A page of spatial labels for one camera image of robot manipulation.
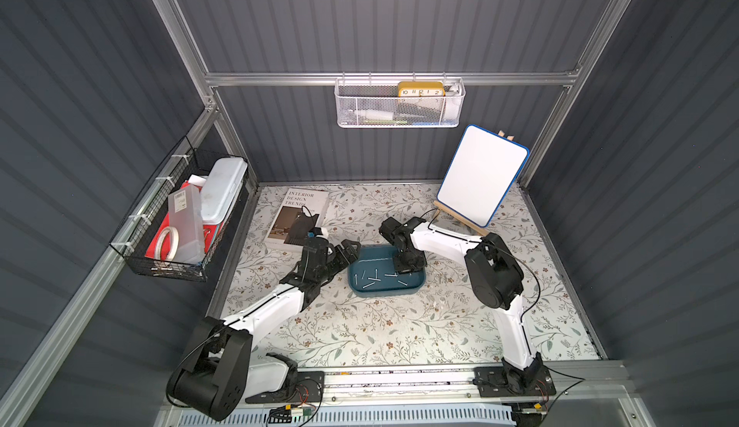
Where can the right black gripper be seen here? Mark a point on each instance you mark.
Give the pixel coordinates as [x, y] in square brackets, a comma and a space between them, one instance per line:
[405, 257]

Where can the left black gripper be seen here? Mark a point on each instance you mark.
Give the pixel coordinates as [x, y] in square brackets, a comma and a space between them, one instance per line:
[336, 255]

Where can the teal plastic storage tray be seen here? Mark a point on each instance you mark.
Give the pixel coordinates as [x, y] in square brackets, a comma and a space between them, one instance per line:
[377, 262]

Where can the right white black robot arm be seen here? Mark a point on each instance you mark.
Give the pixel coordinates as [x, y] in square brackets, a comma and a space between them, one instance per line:
[495, 276]

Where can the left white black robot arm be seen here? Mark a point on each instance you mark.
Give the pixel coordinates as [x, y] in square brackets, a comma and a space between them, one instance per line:
[216, 372]

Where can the interior design trends book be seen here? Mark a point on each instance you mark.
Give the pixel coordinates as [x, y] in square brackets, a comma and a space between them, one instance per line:
[296, 200]

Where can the blue framed whiteboard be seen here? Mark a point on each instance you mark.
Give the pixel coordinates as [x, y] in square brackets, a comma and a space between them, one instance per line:
[482, 176]

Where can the white plastic case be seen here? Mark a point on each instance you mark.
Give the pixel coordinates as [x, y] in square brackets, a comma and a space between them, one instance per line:
[220, 189]

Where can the translucent plastic container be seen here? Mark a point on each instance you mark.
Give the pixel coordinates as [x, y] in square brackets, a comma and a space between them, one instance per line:
[185, 216]

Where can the white tape roll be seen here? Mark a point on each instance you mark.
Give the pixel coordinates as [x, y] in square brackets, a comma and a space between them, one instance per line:
[166, 245]

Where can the yellow digital clock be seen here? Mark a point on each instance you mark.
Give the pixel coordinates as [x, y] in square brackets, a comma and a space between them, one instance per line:
[416, 89]

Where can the white wire wall basket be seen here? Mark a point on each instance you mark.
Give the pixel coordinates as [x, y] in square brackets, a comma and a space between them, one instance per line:
[364, 103]

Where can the black wire side basket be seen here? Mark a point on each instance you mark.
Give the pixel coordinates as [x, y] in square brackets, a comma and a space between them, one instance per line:
[132, 244]

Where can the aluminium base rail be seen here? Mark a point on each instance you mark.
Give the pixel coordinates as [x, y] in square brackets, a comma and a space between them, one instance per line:
[572, 393]

